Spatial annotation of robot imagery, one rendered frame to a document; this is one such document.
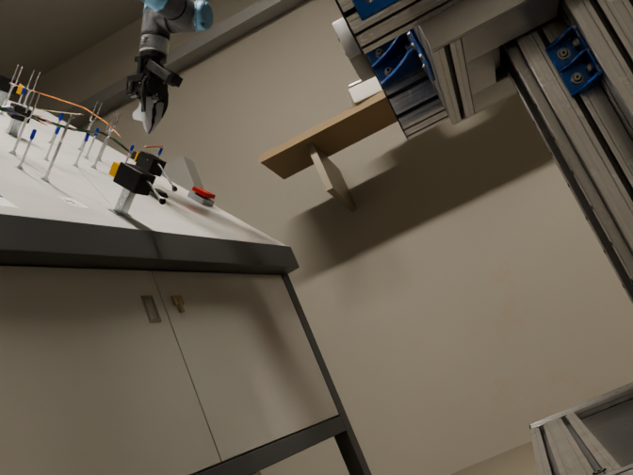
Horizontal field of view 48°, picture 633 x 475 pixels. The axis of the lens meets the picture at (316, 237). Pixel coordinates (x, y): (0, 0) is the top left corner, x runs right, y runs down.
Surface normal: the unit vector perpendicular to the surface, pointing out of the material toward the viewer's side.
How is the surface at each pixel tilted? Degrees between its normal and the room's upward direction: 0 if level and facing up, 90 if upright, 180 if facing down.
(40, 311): 90
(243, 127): 90
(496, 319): 90
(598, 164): 90
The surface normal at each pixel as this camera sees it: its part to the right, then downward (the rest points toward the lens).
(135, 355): 0.82, -0.45
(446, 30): -0.27, -0.14
